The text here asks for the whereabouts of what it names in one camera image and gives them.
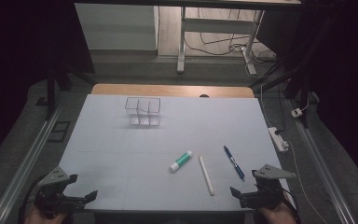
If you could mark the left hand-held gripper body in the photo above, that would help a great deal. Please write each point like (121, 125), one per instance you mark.
(51, 194)

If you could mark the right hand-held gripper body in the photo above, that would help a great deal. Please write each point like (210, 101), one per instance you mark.
(265, 191)

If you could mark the blue pen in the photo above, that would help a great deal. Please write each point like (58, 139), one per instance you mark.
(233, 163)

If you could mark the clear acrylic pen organizer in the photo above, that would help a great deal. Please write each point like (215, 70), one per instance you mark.
(143, 119)

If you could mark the person's left hand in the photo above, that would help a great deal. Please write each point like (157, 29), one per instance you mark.
(40, 217)

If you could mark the person's right hand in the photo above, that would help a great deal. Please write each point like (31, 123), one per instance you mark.
(275, 215)

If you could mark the white power strip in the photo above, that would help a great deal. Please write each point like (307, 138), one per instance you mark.
(278, 139)

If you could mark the white table cover sheet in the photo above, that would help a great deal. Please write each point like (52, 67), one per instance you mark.
(121, 161)

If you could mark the black plug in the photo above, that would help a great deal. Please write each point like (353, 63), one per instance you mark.
(278, 131)

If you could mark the green white glue stick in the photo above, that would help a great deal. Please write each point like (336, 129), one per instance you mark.
(181, 160)

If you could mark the small white adapter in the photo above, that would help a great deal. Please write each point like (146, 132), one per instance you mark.
(296, 113)

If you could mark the black stand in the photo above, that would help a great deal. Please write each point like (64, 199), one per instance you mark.
(304, 93)
(50, 93)

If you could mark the wooden table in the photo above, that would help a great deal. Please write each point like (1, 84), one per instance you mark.
(167, 90)

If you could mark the white cabinet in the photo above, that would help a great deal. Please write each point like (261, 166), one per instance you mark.
(115, 26)

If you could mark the aluminium rail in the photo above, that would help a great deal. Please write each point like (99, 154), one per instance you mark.
(24, 165)
(320, 165)

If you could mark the black floor frame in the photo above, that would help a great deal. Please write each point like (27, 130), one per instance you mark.
(59, 131)

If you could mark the white desk frame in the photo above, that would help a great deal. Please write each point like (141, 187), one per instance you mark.
(217, 25)

